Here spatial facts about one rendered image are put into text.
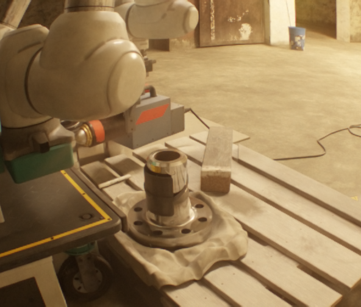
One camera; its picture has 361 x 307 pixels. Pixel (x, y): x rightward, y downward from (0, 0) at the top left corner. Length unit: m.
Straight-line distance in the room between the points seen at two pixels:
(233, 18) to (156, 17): 5.21
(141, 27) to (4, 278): 0.70
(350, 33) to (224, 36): 4.08
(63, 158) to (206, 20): 5.03
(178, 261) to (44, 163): 0.48
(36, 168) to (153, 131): 0.86
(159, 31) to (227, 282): 0.66
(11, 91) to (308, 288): 0.88
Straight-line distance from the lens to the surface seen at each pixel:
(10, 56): 0.82
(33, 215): 1.07
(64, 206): 1.09
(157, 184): 1.12
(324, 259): 1.17
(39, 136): 0.84
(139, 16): 0.95
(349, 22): 9.21
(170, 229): 1.17
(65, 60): 0.68
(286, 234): 1.25
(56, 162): 0.87
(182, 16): 0.91
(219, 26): 5.95
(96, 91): 0.65
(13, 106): 0.83
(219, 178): 1.44
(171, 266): 1.09
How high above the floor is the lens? 0.86
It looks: 24 degrees down
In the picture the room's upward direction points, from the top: 1 degrees counter-clockwise
